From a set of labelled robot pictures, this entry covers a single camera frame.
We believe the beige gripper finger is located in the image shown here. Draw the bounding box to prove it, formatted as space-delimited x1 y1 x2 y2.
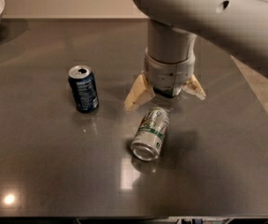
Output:
182 75 206 100
124 74 155 112

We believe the white 7up can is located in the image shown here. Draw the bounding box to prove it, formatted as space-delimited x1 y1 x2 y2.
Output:
131 107 169 161

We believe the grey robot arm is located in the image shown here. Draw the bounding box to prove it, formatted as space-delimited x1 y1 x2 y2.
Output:
125 0 268 111

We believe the blue soda can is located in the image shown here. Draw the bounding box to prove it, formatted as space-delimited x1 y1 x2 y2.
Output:
68 65 99 113

